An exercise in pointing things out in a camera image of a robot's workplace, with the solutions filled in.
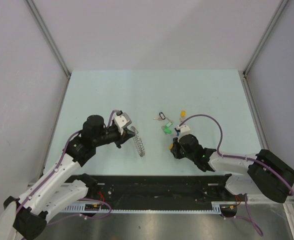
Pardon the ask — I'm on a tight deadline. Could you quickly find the aluminium frame post left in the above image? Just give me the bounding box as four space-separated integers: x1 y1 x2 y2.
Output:
24 0 72 78

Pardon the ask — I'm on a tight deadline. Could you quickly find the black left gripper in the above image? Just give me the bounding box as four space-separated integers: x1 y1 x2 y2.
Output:
93 125 135 148

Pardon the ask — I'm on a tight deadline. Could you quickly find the aluminium frame post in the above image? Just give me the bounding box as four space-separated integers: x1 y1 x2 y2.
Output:
24 0 72 78
241 0 290 76

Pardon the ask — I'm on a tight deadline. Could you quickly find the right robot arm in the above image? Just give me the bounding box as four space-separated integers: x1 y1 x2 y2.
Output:
169 134 294 204

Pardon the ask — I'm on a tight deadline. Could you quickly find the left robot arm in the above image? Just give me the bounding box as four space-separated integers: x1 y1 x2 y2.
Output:
3 110 135 240

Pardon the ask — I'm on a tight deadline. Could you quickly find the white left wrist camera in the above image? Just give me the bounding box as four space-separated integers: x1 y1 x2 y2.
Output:
113 112 132 135

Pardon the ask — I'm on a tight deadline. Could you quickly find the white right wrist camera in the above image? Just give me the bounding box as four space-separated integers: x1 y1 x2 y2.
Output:
175 124 191 138

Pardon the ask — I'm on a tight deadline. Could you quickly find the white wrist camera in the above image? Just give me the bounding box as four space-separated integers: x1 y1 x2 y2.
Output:
175 124 191 138
113 112 132 135

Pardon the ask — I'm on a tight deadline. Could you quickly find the green tag key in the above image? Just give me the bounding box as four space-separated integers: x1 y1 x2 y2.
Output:
161 120 174 135

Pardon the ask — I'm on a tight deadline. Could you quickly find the metal disc with keyrings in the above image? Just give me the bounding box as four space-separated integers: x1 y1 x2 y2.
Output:
130 126 146 158

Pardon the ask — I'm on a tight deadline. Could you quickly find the aluminium frame post right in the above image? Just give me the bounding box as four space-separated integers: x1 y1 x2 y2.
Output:
241 0 290 76

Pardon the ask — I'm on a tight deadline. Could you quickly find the black tag key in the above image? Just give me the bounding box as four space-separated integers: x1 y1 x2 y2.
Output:
154 111 166 121

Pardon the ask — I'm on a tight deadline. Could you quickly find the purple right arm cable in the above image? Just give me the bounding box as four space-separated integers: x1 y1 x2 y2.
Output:
178 114 294 237

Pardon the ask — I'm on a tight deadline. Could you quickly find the white slotted cable duct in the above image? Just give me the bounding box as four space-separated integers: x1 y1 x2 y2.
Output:
56 202 238 215

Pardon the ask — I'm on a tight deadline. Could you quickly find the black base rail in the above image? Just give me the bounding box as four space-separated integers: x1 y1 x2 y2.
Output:
59 174 240 210

